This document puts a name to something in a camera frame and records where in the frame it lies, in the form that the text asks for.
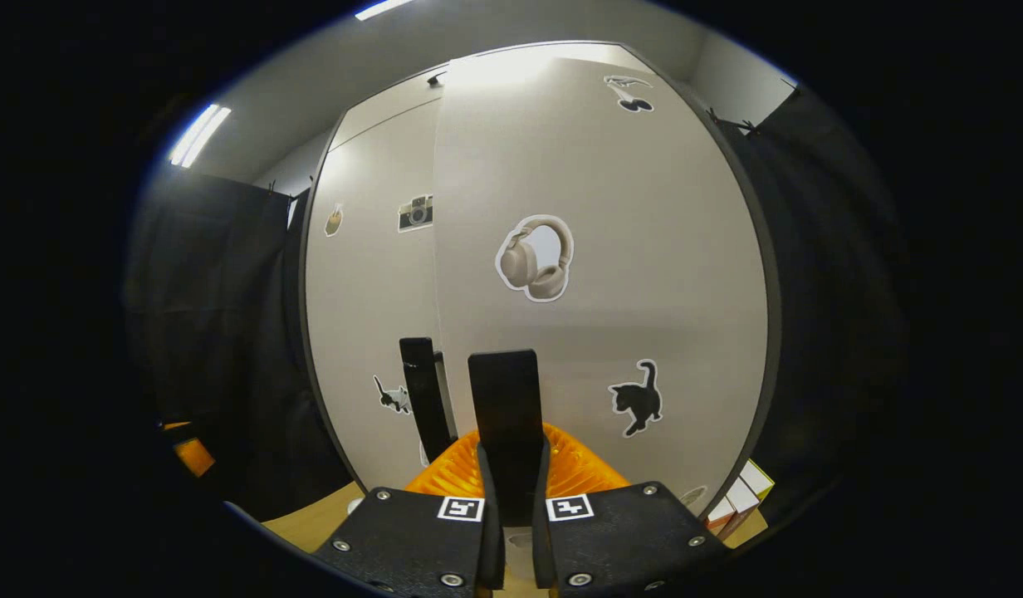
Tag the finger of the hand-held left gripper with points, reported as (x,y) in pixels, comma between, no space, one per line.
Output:
(194,457)

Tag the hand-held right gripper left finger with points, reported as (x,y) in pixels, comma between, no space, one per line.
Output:
(492,540)

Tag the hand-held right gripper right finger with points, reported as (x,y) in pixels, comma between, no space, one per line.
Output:
(541,540)

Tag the cabinet door with camera sticker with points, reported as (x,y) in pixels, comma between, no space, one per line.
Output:
(370,316)

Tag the beige double-door shoe cabinet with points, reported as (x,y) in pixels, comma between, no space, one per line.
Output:
(628,291)

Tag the cabinet door with headphone sticker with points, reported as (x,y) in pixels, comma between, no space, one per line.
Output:
(644,274)

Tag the narrow double-strip ceiling light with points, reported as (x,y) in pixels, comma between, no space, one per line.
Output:
(198,137)

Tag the beige cabinet drawer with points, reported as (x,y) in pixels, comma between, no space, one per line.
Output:
(387,116)

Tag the brown small box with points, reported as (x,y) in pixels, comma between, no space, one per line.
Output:
(742,497)

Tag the black backdrop cloth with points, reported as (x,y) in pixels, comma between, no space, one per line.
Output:
(827,249)

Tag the large ceiling light panel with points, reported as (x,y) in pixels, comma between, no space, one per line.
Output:
(383,8)

